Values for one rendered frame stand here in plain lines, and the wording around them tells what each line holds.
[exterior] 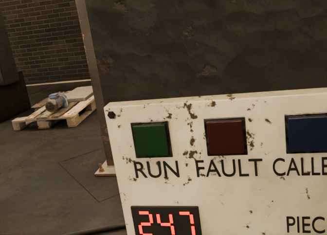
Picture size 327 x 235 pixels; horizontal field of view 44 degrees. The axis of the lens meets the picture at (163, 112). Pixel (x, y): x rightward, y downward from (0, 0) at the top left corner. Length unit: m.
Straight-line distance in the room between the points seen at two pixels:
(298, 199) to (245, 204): 0.05
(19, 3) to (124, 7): 7.13
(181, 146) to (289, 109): 0.12
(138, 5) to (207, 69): 0.10
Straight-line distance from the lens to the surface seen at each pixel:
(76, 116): 4.71
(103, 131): 3.25
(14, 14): 7.63
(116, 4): 0.44
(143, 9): 0.43
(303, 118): 0.41
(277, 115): 0.41
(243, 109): 0.41
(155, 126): 0.43
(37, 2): 7.37
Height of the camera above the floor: 1.35
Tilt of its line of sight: 17 degrees down
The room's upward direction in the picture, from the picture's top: 8 degrees counter-clockwise
